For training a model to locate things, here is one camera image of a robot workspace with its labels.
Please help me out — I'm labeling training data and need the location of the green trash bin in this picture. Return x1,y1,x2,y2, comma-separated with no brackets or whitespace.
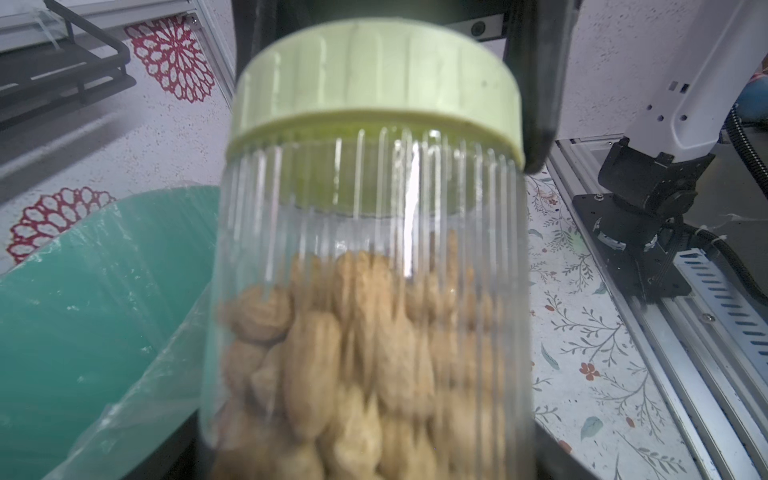
0,184,222,480

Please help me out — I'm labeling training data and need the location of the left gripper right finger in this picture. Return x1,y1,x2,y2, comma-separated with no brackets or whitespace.
534,423,598,480

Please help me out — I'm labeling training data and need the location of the green lid peanut jar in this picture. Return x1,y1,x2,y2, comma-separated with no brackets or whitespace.
199,18,535,479

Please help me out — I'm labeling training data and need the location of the dark grey wall shelf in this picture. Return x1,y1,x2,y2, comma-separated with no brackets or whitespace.
1,1,136,132

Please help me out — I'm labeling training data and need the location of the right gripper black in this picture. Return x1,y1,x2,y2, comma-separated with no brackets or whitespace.
231,0,582,174

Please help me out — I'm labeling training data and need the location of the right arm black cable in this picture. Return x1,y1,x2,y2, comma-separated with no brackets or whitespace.
680,104,768,289

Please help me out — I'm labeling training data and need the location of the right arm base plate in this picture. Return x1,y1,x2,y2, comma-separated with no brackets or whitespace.
573,193,692,303

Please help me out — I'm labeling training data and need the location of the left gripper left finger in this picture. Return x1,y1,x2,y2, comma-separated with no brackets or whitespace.
122,411,198,480

